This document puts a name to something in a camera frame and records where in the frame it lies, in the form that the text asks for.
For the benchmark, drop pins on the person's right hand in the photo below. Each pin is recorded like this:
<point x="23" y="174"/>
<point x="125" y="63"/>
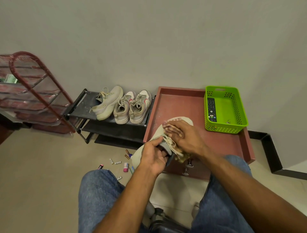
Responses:
<point x="189" y="141"/>

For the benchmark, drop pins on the person's left hand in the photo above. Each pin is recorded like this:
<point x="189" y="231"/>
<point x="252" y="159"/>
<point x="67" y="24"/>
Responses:
<point x="153" y="160"/>

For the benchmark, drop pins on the striped yellow cleaning cloth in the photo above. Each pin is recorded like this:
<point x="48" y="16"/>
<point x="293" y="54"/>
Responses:
<point x="182" y="157"/>

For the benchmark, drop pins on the grey-blue sneaker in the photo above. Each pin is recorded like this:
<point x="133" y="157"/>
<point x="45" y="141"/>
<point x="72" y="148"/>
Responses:
<point x="154" y="133"/>
<point x="110" y="98"/>

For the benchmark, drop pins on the red-brown drawer cabinet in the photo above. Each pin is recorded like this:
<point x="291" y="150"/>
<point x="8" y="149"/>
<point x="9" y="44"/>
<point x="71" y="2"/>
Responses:
<point x="182" y="105"/>

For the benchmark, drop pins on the black remote control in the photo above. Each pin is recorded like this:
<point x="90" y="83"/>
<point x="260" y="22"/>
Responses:
<point x="211" y="108"/>

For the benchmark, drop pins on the silver key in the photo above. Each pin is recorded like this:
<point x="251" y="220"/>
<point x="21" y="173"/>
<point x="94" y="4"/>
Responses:
<point x="228" y="121"/>

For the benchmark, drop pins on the white pink sneaker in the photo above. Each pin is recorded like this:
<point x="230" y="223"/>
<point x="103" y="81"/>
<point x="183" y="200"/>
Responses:
<point x="121" y="112"/>
<point x="138" y="112"/>

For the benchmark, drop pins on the pink highlighter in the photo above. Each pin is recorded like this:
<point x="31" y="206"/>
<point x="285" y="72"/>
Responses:
<point x="100" y="166"/>

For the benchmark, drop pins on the person's left forearm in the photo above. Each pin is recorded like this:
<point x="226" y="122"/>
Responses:
<point x="129" y="204"/>

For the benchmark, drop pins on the person's right forearm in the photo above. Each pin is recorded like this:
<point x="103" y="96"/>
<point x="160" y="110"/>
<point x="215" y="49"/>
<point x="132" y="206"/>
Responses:
<point x="251" y="194"/>

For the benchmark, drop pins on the person's grey slipper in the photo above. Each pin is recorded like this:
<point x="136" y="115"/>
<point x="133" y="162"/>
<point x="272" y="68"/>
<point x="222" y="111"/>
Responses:
<point x="150" y="210"/>
<point x="195" y="210"/>

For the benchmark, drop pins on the person's right leg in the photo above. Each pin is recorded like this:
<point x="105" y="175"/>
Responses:
<point x="215" y="206"/>

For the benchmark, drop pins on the green plastic basket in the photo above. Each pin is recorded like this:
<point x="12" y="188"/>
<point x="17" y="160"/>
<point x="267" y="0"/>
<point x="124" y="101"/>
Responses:
<point x="227" y="108"/>

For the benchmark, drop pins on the black stool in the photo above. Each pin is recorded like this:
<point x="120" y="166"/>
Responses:
<point x="163" y="226"/>

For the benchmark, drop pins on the black baseboard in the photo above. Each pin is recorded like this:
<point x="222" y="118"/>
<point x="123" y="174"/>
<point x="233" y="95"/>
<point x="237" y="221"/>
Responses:
<point x="273" y="156"/>

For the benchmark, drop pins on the black shoe rack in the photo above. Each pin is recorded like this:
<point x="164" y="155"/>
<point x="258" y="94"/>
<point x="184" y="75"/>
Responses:
<point x="79" y="108"/>

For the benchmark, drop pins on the red metal rack plastic-wrapped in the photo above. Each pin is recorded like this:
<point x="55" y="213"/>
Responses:
<point x="31" y="103"/>

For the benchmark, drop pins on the green white packet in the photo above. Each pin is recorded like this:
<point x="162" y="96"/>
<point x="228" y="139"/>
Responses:
<point x="10" y="78"/>

